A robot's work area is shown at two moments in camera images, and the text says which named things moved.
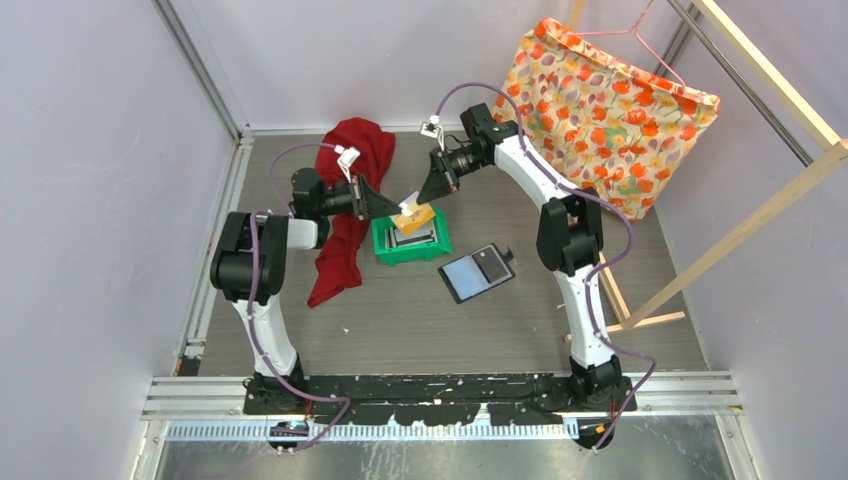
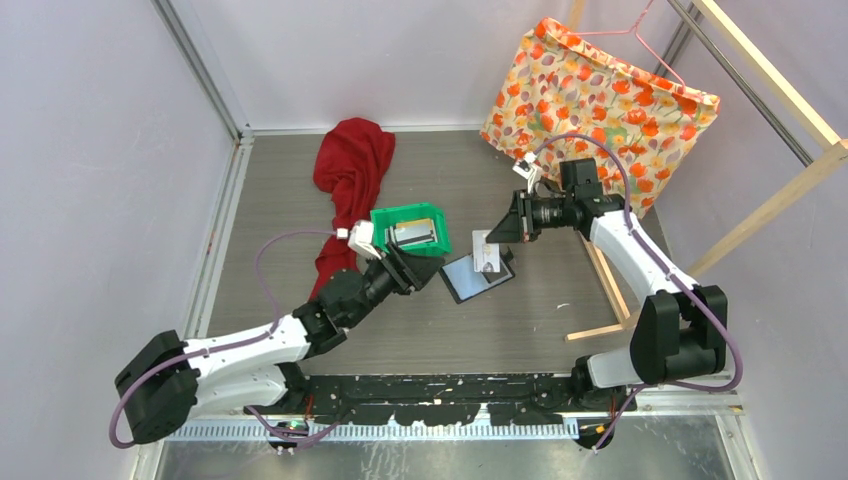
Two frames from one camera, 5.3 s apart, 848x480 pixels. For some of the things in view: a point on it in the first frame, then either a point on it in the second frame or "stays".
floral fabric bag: (601, 120) stays
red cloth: (337, 261) stays
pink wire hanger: (629, 32) stays
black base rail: (424, 399) stays
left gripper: (366, 203) → (408, 272)
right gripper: (438, 184) → (518, 226)
